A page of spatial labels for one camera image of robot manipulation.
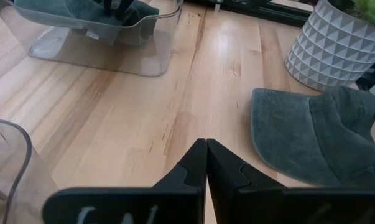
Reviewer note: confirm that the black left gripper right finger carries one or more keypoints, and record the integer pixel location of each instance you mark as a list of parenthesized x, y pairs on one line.
[(268, 205)]

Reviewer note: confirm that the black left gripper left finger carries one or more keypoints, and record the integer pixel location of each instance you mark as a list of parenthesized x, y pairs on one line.
[(162, 202)]

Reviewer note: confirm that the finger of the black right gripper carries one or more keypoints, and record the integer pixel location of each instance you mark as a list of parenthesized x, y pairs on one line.
[(107, 7), (125, 7)]

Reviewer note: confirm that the dark grey-green cap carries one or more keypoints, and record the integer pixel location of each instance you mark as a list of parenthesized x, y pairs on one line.
[(66, 9), (314, 140)]

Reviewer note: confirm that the clear plastic bin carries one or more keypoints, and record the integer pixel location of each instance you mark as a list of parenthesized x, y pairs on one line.
[(16, 174), (112, 59)]

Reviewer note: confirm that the white textured plant pot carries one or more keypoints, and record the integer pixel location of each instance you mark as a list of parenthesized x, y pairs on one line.
[(333, 49)]

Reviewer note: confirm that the green succulent plant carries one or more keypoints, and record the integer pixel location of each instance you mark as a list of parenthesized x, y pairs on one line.
[(372, 12)]

